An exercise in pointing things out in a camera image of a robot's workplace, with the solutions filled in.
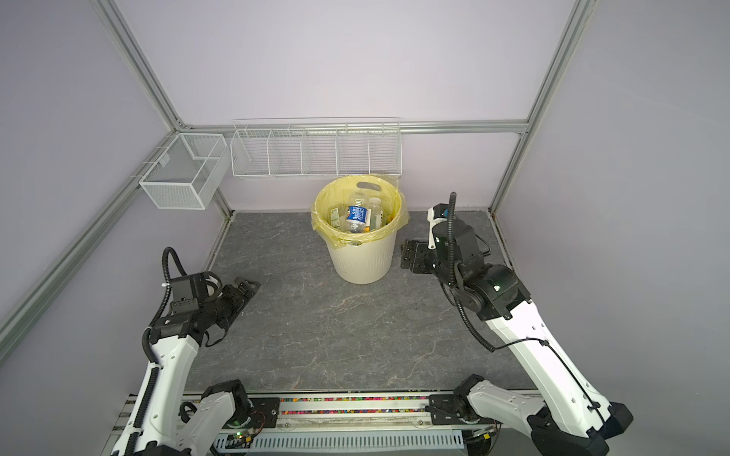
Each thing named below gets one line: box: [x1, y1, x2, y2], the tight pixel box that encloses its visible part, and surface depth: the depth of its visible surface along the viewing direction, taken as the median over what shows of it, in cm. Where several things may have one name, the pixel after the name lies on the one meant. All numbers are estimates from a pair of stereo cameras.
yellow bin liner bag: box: [310, 173, 411, 248], surface depth 90 cm
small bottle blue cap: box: [345, 198, 372, 234], surface depth 81 cm
